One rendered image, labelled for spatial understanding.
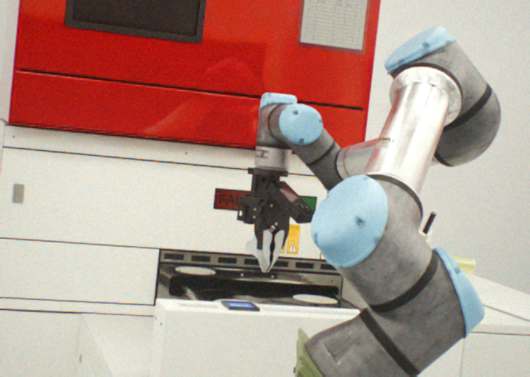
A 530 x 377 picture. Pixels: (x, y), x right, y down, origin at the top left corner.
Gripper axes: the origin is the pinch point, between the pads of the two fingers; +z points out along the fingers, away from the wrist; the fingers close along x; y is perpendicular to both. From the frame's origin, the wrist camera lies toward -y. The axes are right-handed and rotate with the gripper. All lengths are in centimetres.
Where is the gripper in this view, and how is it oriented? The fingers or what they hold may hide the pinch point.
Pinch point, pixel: (268, 267)
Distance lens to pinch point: 210.2
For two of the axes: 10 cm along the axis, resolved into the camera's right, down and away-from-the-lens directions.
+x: -7.0, -0.4, -7.2
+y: -7.1, -1.1, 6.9
